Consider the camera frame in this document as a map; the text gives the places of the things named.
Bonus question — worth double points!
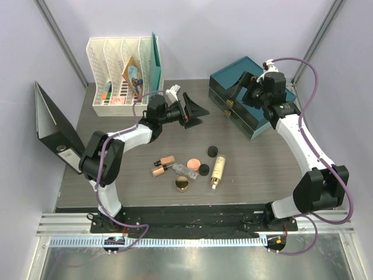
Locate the teal drawer organizer box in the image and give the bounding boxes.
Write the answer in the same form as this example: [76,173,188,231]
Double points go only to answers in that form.
[208,57,300,140]

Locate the gold lidded cream jar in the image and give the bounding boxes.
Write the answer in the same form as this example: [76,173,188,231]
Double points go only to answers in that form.
[175,176,189,193]

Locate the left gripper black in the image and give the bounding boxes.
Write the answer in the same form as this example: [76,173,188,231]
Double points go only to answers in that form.
[159,93,209,130]

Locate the black lever arch binder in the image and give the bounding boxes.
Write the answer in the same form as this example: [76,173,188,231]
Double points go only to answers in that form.
[34,82,85,174]

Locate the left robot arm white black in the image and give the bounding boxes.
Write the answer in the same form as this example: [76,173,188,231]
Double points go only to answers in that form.
[79,89,209,233]

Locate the gold spray bottle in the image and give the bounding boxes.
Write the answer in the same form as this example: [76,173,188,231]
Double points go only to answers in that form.
[210,155,226,190]

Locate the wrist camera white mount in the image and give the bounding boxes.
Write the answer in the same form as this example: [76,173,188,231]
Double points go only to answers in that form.
[166,84,181,103]
[262,59,279,74]

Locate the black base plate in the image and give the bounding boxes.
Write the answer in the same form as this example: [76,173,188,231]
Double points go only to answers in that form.
[89,205,298,234]

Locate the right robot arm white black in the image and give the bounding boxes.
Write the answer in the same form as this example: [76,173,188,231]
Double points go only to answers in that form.
[231,71,349,230]

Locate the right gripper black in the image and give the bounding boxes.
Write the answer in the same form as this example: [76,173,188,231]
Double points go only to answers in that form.
[226,72,270,110]

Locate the black round cap upper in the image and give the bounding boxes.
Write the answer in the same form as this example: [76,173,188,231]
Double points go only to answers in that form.
[207,145,219,158]

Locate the aluminium rail frame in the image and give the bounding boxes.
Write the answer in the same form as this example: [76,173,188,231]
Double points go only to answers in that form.
[36,213,355,251]

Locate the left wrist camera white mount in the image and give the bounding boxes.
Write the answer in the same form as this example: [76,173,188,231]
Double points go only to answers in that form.
[166,84,181,103]

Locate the illustrated picture book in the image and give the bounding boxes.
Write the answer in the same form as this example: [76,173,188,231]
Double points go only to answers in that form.
[122,56,144,98]

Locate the teal folder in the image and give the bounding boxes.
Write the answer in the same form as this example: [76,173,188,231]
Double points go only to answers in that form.
[149,33,161,92]

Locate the green orange highlighter markers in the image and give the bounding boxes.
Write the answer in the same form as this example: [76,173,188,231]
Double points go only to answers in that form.
[101,82,112,105]

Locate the black round cap lower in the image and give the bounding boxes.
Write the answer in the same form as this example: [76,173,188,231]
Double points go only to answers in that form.
[199,164,210,176]

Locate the clear plastic bottle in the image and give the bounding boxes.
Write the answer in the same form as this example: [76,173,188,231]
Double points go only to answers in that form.
[172,163,198,180]

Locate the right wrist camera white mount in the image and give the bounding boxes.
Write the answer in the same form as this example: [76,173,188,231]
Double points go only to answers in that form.
[262,59,279,74]

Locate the black round cap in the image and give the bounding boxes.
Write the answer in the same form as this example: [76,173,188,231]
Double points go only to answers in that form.
[207,145,219,158]
[199,164,210,176]

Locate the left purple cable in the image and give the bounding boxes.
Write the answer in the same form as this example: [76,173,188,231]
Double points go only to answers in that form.
[95,90,167,254]

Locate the pink sticky note pad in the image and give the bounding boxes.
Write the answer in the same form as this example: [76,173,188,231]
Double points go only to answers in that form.
[110,96,126,106]

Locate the white mesh file organizer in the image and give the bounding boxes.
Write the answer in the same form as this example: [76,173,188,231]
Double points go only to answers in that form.
[86,36,160,117]

